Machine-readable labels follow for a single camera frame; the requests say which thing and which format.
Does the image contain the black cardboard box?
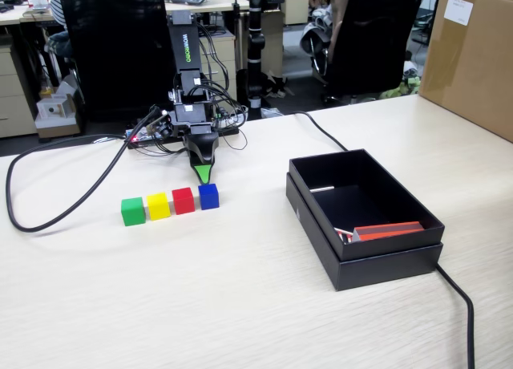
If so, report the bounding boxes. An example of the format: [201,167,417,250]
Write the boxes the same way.
[288,147,446,262]

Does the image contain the white thin sticks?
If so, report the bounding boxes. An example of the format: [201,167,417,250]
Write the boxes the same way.
[333,225,354,245]

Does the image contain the black pole with white rings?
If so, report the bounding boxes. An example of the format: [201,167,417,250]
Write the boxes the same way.
[244,0,268,110]

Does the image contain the red wooden cube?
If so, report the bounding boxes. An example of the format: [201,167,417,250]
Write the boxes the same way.
[172,187,196,216]

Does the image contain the large brown cardboard box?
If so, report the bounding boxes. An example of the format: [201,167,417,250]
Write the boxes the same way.
[418,0,513,144]

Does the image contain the person in striped shirt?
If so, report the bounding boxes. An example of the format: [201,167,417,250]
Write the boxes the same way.
[42,0,75,59]

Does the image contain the black and white shoes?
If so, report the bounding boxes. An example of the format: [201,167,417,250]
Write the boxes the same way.
[262,72,297,99]

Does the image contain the green patterned cloth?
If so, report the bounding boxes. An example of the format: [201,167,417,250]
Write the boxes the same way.
[378,75,422,101]

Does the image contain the bare board wrist camera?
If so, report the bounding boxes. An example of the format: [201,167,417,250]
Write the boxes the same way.
[144,107,174,140]

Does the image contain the thick black camera cable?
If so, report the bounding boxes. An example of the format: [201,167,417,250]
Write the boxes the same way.
[5,106,161,233]

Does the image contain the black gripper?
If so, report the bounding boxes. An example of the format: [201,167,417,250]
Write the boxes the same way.
[171,102,220,187]

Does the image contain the orange flat box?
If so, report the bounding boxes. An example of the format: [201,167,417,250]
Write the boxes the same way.
[351,220,426,243]

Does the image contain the black chair with chrome armrest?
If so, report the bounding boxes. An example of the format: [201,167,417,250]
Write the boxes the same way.
[310,0,426,105]

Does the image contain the blue controller board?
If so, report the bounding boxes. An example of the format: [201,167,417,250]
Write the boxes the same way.
[125,128,156,145]

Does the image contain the light wooden desk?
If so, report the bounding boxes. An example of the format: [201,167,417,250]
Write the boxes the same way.
[0,3,61,27]
[164,0,309,15]

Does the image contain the thick black power cable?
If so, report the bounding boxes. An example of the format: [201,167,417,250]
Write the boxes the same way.
[293,111,477,369]

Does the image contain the yellow wooden cube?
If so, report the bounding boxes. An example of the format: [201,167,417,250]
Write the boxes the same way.
[146,192,172,221]

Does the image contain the blue wooden cube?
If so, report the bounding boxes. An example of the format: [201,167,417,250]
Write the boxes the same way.
[198,183,220,210]

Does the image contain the thin black servo wires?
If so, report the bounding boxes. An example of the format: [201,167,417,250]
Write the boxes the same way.
[150,22,248,157]

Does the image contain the black high-back office chair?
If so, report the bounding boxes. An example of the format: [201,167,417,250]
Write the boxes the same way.
[58,0,177,124]

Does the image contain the beige cabinet panel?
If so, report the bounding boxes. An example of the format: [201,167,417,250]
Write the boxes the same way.
[260,10,286,79]

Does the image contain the small white carton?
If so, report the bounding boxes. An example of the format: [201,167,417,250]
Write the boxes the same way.
[34,94,80,140]

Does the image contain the green wooden cube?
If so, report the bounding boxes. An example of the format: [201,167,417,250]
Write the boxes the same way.
[120,197,145,227]

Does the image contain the black open box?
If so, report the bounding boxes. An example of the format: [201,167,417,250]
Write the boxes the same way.
[285,172,445,293]

